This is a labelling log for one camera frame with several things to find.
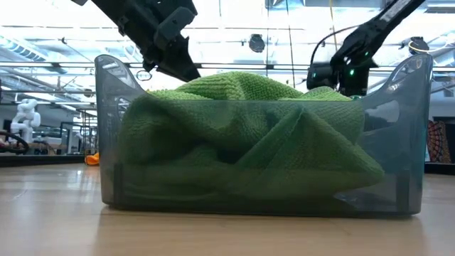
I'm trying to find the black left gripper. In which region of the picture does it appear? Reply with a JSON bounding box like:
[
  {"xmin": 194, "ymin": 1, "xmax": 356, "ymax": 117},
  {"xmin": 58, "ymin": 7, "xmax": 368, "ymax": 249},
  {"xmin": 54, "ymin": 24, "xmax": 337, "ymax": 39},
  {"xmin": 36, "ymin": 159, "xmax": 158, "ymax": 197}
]
[{"xmin": 90, "ymin": 0, "xmax": 202, "ymax": 83}]

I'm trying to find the green microfiber towel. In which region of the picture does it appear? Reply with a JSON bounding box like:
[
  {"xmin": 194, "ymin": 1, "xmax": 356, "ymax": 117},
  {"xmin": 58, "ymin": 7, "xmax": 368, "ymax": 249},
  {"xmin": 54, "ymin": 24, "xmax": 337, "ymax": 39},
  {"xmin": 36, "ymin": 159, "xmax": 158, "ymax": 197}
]
[
  {"xmin": 117, "ymin": 106, "xmax": 385, "ymax": 206},
  {"xmin": 117, "ymin": 70, "xmax": 365, "ymax": 168}
]

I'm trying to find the orange microfiber towel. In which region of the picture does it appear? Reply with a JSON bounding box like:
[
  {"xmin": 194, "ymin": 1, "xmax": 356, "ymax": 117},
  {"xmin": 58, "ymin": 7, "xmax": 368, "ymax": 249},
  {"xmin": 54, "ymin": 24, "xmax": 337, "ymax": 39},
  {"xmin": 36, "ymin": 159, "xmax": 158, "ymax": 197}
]
[{"xmin": 84, "ymin": 152, "xmax": 101, "ymax": 166}]

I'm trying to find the round black ceiling device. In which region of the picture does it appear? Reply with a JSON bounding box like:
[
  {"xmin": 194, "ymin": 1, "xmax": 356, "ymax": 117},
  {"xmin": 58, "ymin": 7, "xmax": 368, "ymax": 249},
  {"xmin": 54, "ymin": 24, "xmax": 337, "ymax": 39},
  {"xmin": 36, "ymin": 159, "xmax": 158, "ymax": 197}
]
[
  {"xmin": 407, "ymin": 36, "xmax": 430, "ymax": 56},
  {"xmin": 248, "ymin": 33, "xmax": 266, "ymax": 54}
]

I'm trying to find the white robot figure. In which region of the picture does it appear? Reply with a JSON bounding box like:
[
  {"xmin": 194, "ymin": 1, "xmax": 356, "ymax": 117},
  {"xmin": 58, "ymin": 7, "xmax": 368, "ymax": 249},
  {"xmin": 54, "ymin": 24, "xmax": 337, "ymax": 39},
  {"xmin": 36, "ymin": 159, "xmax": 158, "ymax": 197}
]
[{"xmin": 9, "ymin": 98, "xmax": 42, "ymax": 144}]

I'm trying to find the black bench edge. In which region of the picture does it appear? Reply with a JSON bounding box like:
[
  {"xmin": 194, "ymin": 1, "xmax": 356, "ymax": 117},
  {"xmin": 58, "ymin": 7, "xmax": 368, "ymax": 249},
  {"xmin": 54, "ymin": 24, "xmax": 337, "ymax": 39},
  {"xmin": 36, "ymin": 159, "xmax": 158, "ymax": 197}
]
[
  {"xmin": 0, "ymin": 154, "xmax": 86, "ymax": 168},
  {"xmin": 424, "ymin": 162, "xmax": 455, "ymax": 175}
]

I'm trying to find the grey translucent plastic basket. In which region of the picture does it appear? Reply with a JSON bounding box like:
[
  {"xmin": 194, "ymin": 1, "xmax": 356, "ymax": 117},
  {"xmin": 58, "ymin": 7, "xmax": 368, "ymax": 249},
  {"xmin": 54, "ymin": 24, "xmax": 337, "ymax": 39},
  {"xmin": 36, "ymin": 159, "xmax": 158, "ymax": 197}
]
[{"xmin": 94, "ymin": 53, "xmax": 434, "ymax": 218}]

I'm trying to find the person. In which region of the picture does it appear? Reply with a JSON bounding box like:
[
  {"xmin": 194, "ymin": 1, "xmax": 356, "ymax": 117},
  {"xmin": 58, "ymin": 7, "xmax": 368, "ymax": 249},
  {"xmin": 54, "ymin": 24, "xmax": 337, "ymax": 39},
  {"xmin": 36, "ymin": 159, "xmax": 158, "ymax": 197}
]
[{"xmin": 426, "ymin": 119, "xmax": 453, "ymax": 164}]

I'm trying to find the black horizontal ceiling rail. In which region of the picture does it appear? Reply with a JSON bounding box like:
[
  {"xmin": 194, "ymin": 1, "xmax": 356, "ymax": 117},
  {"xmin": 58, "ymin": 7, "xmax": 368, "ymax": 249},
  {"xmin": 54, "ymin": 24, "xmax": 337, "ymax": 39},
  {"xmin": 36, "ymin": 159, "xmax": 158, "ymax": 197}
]
[{"xmin": 0, "ymin": 62, "xmax": 310, "ymax": 71}]

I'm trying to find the thin black hanging cord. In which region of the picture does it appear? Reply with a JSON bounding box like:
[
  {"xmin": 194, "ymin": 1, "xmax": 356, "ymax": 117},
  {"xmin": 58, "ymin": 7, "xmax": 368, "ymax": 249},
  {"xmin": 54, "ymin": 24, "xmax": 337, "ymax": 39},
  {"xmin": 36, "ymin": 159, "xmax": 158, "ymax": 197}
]
[{"xmin": 286, "ymin": 0, "xmax": 296, "ymax": 89}]

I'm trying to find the black metal shelf frame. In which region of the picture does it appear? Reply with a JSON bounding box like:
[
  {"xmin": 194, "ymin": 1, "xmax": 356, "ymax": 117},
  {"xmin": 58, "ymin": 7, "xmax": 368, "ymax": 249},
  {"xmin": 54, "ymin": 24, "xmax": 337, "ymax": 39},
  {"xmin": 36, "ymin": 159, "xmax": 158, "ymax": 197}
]
[{"xmin": 59, "ymin": 109, "xmax": 100, "ymax": 156}]

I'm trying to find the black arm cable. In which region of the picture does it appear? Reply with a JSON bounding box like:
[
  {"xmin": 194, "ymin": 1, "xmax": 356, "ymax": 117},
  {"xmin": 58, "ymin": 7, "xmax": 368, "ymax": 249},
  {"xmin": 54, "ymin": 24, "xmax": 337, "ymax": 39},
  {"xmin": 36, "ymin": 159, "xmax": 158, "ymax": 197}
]
[{"xmin": 310, "ymin": 25, "xmax": 358, "ymax": 65}]

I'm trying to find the yellow hanging cord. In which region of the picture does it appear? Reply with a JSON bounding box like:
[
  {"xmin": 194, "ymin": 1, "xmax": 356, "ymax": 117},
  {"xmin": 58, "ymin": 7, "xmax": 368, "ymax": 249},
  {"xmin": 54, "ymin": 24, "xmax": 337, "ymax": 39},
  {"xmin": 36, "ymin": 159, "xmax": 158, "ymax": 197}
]
[{"xmin": 328, "ymin": 0, "xmax": 339, "ymax": 53}]

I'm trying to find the thick black cable loop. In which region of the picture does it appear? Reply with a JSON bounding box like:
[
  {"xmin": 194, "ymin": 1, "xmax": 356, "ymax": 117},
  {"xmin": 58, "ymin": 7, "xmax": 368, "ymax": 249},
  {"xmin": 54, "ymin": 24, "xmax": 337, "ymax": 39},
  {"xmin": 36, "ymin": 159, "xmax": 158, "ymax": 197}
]
[{"xmin": 0, "ymin": 129, "xmax": 30, "ymax": 156}]

